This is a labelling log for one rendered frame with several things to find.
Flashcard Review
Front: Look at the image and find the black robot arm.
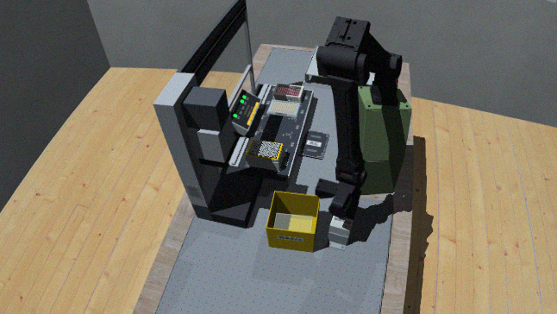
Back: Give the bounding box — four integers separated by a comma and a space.
316, 16, 403, 218

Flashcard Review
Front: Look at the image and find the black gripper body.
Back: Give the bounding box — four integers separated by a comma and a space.
346, 190, 361, 219

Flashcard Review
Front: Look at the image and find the yellow open-top bin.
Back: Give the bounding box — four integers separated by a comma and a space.
266, 191, 320, 252

